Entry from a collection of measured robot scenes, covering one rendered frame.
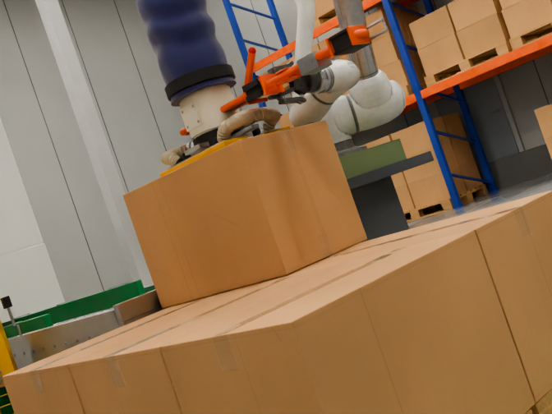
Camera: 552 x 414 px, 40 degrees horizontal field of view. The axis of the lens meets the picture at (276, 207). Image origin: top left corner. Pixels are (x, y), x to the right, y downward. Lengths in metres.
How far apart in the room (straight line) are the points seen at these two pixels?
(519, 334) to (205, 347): 0.71
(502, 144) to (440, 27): 2.10
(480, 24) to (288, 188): 7.79
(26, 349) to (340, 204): 1.45
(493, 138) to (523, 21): 2.27
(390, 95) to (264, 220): 1.04
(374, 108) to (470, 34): 7.00
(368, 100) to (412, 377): 1.69
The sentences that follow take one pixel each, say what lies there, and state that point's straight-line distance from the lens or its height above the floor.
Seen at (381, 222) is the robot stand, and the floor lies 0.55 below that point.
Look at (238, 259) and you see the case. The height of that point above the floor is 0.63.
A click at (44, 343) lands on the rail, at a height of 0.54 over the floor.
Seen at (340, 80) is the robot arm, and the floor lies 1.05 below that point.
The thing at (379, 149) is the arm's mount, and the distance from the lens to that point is 2.91.
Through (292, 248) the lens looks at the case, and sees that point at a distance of 2.18.
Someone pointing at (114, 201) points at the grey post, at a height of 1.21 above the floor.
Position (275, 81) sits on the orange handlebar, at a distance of 2.21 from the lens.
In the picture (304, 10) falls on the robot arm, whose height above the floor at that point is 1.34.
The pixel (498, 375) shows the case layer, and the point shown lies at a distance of 1.69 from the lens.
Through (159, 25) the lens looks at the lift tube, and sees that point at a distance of 2.45.
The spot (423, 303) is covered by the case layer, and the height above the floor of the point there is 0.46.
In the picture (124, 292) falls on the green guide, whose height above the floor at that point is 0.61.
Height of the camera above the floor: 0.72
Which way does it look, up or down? level
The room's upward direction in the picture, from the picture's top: 19 degrees counter-clockwise
